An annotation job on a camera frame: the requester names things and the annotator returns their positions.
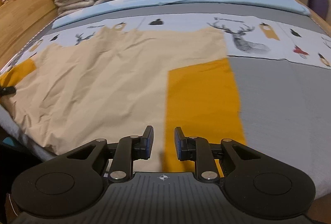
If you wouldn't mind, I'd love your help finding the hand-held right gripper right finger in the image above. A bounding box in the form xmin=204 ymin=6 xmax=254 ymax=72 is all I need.
xmin=174 ymin=126 xmax=262 ymax=183

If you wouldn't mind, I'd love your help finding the beige garment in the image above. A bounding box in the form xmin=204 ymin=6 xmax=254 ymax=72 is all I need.
xmin=0 ymin=26 xmax=228 ymax=156

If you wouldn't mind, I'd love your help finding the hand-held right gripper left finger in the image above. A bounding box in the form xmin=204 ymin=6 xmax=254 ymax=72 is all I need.
xmin=61 ymin=125 xmax=155 ymax=183

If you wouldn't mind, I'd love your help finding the dark strap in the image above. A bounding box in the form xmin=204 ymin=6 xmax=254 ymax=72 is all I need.
xmin=0 ymin=86 xmax=16 ymax=97

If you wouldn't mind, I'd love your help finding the purple wall panel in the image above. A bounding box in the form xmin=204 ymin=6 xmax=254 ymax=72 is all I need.
xmin=308 ymin=0 xmax=330 ymax=21

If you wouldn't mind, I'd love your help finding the grey yellow printed bedsheet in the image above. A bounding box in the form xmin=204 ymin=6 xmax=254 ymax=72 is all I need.
xmin=0 ymin=3 xmax=331 ymax=200

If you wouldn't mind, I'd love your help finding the wooden bed frame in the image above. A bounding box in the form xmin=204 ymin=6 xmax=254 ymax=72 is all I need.
xmin=0 ymin=0 xmax=65 ymax=73

